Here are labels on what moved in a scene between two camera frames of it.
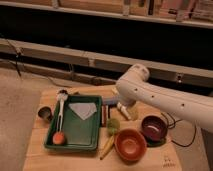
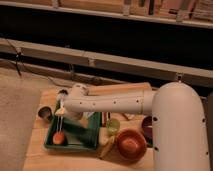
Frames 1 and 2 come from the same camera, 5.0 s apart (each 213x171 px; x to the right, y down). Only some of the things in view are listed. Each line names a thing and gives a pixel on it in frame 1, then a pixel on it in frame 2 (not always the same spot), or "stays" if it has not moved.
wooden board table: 87,128 stays
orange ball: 58,138 stays
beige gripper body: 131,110 -> 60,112
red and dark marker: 104,115 stays
